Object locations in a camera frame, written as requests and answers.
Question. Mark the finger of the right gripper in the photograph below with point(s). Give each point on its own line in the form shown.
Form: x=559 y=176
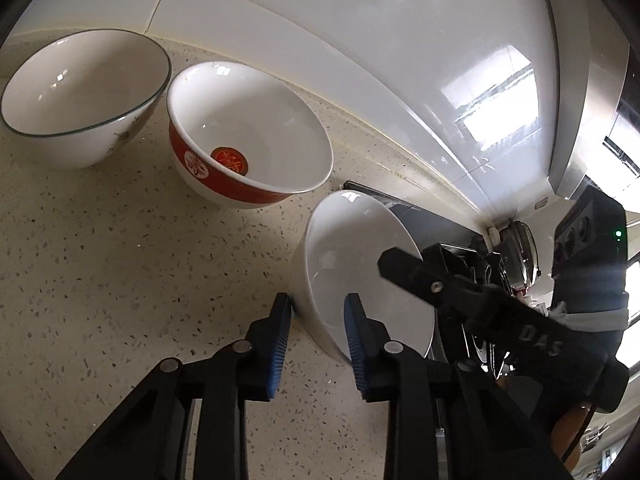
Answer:
x=434 y=281

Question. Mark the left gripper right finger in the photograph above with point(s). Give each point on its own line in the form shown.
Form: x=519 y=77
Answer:
x=414 y=387

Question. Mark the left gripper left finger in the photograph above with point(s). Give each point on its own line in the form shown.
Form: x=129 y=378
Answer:
x=248 y=370

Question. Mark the plain white bowl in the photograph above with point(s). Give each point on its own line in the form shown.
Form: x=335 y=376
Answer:
x=338 y=254

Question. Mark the red and white bowl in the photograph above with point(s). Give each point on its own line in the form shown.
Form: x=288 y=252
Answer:
x=242 y=139

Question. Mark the white bowl green rim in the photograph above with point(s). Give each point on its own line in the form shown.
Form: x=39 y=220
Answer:
x=82 y=97

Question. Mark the person's right hand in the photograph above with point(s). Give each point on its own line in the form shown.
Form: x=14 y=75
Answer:
x=564 y=425

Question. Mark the black gas stove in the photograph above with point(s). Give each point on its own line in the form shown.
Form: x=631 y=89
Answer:
x=484 y=267

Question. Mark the steel kettle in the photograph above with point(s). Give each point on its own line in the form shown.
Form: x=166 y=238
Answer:
x=519 y=254

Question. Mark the steel range hood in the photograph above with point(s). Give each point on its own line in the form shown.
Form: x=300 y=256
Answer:
x=594 y=143

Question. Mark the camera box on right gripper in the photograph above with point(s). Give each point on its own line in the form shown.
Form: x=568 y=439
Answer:
x=590 y=255

